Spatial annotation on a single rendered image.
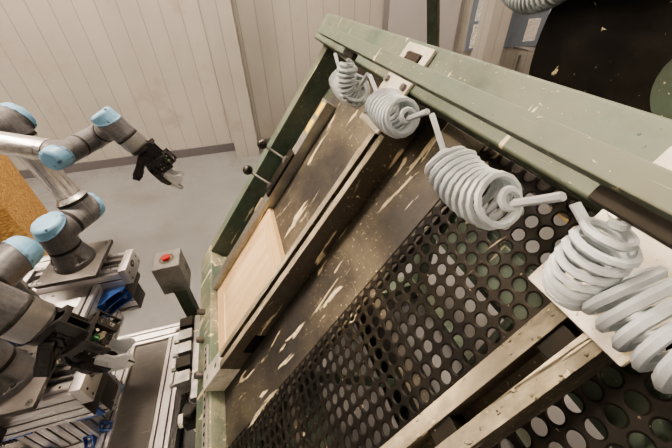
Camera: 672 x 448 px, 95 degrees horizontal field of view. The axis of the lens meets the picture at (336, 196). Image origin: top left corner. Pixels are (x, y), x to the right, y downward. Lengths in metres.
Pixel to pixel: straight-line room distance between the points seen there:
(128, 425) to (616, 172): 2.17
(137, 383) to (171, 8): 3.55
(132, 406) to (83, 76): 3.57
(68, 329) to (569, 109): 0.88
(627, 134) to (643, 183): 0.20
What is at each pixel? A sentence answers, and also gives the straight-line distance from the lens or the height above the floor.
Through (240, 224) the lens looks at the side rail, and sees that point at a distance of 1.59.
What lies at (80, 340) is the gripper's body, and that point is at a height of 1.46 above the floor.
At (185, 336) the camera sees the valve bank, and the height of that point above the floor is 0.77.
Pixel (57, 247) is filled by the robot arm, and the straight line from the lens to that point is 1.66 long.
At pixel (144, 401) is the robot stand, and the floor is 0.21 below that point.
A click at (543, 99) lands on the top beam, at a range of 0.49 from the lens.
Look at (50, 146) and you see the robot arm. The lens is 1.28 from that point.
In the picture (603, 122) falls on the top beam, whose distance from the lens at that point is 0.45.
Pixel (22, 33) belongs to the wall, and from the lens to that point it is 4.80.
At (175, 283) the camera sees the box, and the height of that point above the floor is 0.81.
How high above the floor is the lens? 2.02
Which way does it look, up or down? 36 degrees down
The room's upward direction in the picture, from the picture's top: 2 degrees counter-clockwise
